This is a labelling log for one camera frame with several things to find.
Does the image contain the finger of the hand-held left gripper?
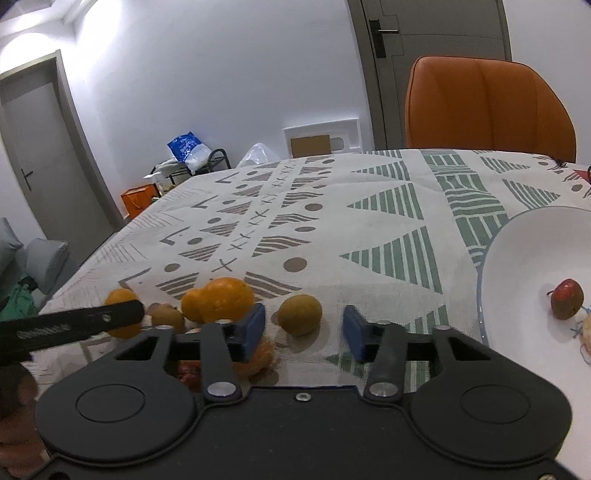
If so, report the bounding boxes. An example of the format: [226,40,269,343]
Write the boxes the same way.
[0,299,146,365]

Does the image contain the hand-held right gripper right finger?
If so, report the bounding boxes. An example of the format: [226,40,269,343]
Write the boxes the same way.
[342,305,492,400]

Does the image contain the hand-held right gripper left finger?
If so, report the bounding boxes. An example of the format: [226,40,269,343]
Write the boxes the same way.
[113,302,267,400]

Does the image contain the large orange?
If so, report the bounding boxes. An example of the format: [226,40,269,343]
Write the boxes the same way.
[203,277,256,324]

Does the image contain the yellow-green round fruit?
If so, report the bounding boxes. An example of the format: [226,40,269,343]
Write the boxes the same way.
[277,294,323,336]

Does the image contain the medium orange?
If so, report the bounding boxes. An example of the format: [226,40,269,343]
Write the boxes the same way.
[104,288,145,340]

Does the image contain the white plate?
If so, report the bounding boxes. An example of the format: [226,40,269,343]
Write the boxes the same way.
[476,205,591,480]

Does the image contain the person's left hand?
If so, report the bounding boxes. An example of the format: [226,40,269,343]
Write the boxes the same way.
[0,366,49,480]

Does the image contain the peeled tangerine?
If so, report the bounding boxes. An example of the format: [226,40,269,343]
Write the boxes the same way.
[231,335,278,374]

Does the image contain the green cloth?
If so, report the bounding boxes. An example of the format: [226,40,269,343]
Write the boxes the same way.
[9,277,40,319]

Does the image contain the small orange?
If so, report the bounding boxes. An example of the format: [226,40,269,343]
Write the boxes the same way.
[181,287,208,324]

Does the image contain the grey sofa cushion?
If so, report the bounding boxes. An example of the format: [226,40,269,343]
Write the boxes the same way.
[25,239,79,296]

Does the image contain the red fruit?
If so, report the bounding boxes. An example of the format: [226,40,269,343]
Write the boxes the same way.
[178,362,204,393]

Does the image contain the brown kiwi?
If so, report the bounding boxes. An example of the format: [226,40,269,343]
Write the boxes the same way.
[148,302,185,330]

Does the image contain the patterned tablecloth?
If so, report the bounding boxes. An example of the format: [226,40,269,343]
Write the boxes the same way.
[39,148,591,388]

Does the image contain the orange box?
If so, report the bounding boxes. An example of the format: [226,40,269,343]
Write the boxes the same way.
[121,184,160,220]

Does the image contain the clear white plastic bag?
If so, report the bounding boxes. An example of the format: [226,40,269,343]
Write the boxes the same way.
[236,143,280,169]

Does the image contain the grey door with lever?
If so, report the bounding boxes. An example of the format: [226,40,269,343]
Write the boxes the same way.
[0,51,123,259]

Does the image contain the brown cardboard piece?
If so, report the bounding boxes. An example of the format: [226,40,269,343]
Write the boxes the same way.
[291,135,332,158]

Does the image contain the blue and white plastic bag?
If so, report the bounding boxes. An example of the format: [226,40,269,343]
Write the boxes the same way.
[167,132,214,175]

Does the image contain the white foam packaging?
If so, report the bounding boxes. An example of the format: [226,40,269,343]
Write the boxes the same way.
[283,117,361,159]

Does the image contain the small red apple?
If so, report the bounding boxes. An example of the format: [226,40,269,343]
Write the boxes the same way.
[548,278,585,320]

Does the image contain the orange leather chair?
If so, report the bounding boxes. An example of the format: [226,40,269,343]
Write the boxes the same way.
[405,55,578,163]

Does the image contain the grey door with lock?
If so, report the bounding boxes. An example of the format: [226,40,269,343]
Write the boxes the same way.
[348,0,513,151]

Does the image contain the black wire rack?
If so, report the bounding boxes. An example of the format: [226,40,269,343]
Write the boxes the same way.
[167,148,232,185]

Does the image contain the black door handle lock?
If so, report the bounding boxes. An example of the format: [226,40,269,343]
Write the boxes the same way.
[369,19,399,58]

